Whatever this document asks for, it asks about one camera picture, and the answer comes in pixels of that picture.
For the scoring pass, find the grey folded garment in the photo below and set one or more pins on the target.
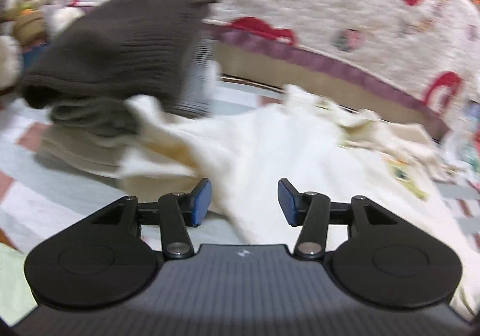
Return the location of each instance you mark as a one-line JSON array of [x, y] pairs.
[[200, 83]]

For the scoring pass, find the dark brown knit sweater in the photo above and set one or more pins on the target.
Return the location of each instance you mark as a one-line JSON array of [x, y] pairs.
[[118, 50]]

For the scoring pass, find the checkered play mat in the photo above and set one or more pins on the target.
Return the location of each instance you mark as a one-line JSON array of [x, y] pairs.
[[40, 195]]

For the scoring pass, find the white quilted bear bedspread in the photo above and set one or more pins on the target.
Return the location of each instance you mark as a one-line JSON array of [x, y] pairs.
[[408, 60]]

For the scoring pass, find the light green blanket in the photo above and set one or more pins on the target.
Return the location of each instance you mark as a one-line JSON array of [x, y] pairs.
[[16, 300]]

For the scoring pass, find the grey plush bunny toy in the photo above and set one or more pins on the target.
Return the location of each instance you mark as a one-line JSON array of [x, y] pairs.
[[27, 26]]

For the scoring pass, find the cream zip-up hoodie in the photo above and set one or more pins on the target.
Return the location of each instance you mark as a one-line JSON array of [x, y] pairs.
[[314, 144]]

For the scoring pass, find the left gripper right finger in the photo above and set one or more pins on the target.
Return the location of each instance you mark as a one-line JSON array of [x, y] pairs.
[[310, 211]]

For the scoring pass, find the floral quilted blanket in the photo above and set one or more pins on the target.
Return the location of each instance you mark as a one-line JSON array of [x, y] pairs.
[[460, 146]]

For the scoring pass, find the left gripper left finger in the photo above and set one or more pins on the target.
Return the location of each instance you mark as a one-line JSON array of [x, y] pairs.
[[177, 212]]

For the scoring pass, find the white folded garment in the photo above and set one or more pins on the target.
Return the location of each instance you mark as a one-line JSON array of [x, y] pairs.
[[85, 151]]

